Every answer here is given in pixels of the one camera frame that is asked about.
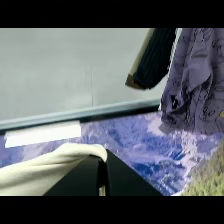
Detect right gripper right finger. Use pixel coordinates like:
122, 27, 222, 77
105, 149, 163, 197

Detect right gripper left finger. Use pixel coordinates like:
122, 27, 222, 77
44, 155, 104, 197

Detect beige pants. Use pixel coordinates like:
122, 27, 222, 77
0, 142, 109, 197

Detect purple printed garment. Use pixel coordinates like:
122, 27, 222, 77
159, 28, 224, 136

